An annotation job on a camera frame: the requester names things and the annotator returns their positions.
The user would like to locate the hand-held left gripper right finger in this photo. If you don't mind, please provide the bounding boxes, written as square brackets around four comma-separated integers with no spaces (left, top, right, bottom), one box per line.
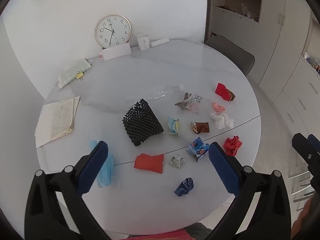
[207,142,292,240]

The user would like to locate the blue orange wrapper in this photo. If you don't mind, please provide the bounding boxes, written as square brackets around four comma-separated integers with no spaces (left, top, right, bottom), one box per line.
[186,137,210,162]

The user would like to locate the red paper ball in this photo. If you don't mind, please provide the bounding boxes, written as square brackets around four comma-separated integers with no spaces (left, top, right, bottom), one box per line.
[223,135,243,157]

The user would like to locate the white tissue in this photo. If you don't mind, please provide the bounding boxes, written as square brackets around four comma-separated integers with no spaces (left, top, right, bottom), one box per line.
[210,112,234,130]

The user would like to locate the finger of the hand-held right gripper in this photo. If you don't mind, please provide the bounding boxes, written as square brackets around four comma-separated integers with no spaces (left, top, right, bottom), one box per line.
[292,133,320,173]
[307,134,320,153]

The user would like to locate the white mug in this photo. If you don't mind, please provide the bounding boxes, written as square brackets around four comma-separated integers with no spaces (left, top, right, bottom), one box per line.
[136,34,150,50]

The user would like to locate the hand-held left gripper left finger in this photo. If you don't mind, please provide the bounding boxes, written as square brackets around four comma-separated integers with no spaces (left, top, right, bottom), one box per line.
[24,141,110,240]

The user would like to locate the blue yellow paper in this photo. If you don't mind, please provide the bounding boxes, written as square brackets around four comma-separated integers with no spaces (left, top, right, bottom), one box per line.
[167,116,181,137]

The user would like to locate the clutter in cabinet niche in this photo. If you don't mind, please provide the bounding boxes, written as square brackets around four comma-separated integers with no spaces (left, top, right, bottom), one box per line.
[217,3,258,21]

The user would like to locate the blue face mask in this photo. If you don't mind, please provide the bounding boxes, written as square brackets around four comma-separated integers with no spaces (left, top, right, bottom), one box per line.
[89,140,121,188]

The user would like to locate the brown snack wrapper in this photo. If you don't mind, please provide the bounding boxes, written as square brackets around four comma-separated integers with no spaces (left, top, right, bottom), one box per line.
[190,121,210,134]

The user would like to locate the black foam net sleeve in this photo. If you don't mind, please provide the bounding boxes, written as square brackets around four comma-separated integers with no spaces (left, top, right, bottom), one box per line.
[122,99,165,147]

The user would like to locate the beige cabinet wall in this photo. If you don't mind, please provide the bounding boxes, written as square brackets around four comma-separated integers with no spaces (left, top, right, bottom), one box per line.
[205,0,320,205]

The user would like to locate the clear plastic bottle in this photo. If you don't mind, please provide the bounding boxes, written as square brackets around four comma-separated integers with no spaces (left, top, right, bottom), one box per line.
[127,84,186,106]

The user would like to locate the round gold-rimmed wall clock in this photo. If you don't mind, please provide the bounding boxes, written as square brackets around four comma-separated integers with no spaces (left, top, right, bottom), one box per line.
[95,14,132,49]

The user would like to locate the person's right forearm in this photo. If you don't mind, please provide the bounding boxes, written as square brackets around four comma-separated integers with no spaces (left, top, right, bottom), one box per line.
[291,197,314,240]

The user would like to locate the dark blue paper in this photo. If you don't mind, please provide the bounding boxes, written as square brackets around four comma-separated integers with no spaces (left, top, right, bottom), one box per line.
[174,177,194,197]

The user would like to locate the red paper packet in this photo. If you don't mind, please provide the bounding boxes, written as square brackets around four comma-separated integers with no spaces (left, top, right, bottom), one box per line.
[134,153,165,174]

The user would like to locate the grey chair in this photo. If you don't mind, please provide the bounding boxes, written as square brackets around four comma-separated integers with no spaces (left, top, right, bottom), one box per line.
[205,35,256,77]

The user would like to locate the white card box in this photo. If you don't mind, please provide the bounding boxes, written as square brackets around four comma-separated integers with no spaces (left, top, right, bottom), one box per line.
[101,42,132,61]

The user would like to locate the grey white paper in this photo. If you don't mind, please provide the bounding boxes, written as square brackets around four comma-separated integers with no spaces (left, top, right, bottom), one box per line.
[168,154,186,169]

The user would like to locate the person's grey quilted pants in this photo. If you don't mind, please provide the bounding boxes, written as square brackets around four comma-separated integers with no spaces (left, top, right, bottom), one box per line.
[187,222,213,240]

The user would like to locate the white paper roll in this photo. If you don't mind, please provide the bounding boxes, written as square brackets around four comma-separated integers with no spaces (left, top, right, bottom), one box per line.
[150,37,170,48]

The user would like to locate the open paper notebook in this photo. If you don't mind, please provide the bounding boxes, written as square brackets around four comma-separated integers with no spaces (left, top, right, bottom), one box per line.
[35,96,81,148]

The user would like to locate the folded printed booklet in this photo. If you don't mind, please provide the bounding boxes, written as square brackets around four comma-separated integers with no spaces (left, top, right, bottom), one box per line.
[58,58,92,89]

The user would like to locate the person's red garment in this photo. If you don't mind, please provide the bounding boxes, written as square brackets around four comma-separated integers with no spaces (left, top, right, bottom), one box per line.
[127,230,198,240]

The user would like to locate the clear plastic brown wrapper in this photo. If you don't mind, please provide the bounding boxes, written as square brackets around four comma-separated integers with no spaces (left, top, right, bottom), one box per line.
[174,92,204,114]

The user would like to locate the red and brown wrapper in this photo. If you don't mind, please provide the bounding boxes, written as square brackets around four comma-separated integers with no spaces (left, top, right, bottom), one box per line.
[215,82,236,102]

